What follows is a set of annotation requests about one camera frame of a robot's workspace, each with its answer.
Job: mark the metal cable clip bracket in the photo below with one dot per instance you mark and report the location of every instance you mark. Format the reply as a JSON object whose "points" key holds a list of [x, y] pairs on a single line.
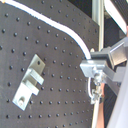
{"points": [[27, 86]]}

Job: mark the aluminium frame post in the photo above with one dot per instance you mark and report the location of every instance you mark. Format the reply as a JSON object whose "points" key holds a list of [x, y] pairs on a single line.
{"points": [[98, 17]]}

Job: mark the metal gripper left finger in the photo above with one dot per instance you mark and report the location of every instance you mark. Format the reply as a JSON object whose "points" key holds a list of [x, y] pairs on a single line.
{"points": [[100, 72]]}

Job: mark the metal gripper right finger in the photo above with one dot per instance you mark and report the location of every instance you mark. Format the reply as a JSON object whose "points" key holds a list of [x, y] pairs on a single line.
{"points": [[115, 55]]}

